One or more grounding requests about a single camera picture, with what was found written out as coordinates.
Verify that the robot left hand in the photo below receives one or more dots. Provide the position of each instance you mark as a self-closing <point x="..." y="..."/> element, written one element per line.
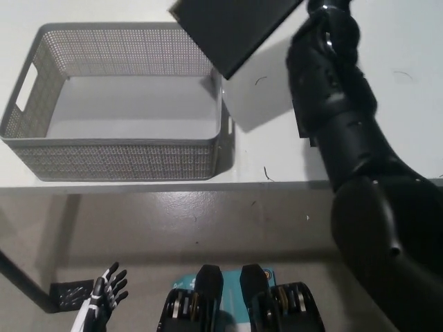
<point x="104" y="294"/>

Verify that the black notebook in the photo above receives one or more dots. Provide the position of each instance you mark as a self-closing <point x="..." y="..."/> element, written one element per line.
<point x="232" y="31"/>

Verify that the black ribbed robot body block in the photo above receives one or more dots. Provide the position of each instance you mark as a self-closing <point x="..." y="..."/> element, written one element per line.
<point x="188" y="304"/>
<point x="280" y="304"/>

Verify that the black perforated foot plate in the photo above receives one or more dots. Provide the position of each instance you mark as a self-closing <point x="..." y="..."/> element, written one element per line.
<point x="71" y="294"/>

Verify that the black table leg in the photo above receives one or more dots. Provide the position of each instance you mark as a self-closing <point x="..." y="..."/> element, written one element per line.
<point x="24" y="280"/>

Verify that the grey perforated plastic basket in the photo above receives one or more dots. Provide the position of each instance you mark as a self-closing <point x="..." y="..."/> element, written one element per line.
<point x="114" y="159"/>

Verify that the black tape patch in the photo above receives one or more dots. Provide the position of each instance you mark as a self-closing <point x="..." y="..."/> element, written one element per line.
<point x="302" y="121"/>

